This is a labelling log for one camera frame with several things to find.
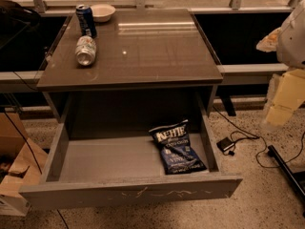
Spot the blue soda can upright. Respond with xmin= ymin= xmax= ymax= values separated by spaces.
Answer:
xmin=76 ymin=4 xmax=97 ymax=38

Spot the blue Kettle chip bag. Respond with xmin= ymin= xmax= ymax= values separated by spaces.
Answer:
xmin=149 ymin=119 xmax=207 ymax=175

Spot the white bowl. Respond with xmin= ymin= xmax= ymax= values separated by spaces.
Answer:
xmin=91 ymin=4 xmax=115 ymax=23

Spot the open grey drawer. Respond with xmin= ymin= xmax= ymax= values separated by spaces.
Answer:
xmin=18 ymin=93 xmax=244 ymax=211

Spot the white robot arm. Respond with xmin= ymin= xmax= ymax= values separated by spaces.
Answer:
xmin=256 ymin=0 xmax=305 ymax=131

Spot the grey cabinet counter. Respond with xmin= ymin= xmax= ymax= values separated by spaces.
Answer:
xmin=36 ymin=9 xmax=224 ymax=124

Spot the black stand leg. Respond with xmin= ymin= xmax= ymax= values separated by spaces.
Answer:
xmin=268 ymin=145 xmax=305 ymax=204

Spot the black bag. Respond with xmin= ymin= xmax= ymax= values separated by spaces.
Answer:
xmin=0 ymin=0 xmax=41 ymax=49

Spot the small black power adapter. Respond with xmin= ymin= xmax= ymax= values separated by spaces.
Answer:
xmin=216 ymin=137 xmax=234 ymax=152

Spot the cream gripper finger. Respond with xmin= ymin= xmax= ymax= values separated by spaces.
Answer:
xmin=262 ymin=69 xmax=305 ymax=127
xmin=256 ymin=28 xmax=281 ymax=52

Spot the black cable on floor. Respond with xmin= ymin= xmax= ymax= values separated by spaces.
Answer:
xmin=212 ymin=104 xmax=305 ymax=170

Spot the silver can lying down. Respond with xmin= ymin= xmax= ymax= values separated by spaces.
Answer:
xmin=75 ymin=35 xmax=97 ymax=66

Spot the cardboard box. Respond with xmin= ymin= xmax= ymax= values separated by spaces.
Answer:
xmin=0 ymin=113 xmax=48 ymax=217

